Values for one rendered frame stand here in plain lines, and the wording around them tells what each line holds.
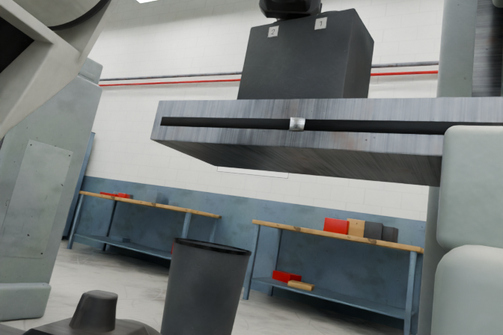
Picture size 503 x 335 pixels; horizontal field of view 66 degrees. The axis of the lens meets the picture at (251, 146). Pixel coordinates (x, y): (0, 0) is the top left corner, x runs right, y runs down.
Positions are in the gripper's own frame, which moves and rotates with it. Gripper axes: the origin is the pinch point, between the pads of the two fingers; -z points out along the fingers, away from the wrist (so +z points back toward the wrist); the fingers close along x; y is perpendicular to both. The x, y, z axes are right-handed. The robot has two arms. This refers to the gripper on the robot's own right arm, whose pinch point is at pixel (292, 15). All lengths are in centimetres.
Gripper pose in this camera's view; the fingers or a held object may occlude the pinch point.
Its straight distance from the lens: 85.6
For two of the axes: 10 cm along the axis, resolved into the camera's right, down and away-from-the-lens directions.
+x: -9.6, -1.2, 2.4
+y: -1.7, 9.6, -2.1
